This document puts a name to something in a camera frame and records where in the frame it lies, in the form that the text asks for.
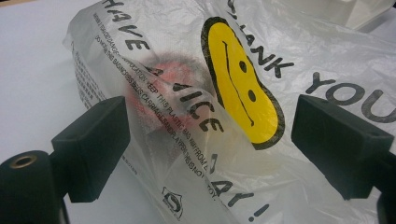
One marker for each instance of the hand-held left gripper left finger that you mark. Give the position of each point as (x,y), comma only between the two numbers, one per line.
(93,146)

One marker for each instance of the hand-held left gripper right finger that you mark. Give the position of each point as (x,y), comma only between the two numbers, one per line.
(339,143)

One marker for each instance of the red can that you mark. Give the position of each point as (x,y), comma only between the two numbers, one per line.
(176,76)

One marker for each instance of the white plastic tray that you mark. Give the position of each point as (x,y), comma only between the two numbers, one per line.
(358,12)

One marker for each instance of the clear plastic bag smiley print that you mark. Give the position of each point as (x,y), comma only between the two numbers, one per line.
(174,37)

